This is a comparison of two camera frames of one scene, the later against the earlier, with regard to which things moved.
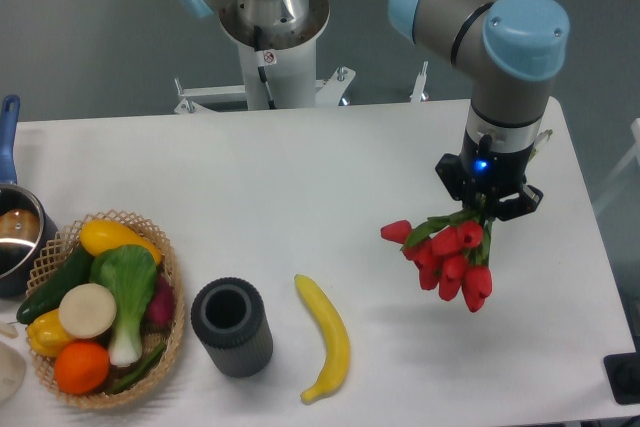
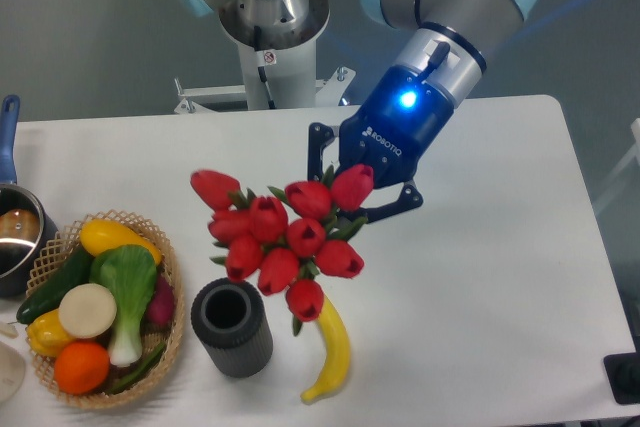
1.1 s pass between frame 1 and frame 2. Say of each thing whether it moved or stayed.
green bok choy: stayed
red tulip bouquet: moved
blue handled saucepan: stayed
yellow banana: stayed
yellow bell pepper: stayed
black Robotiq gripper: moved
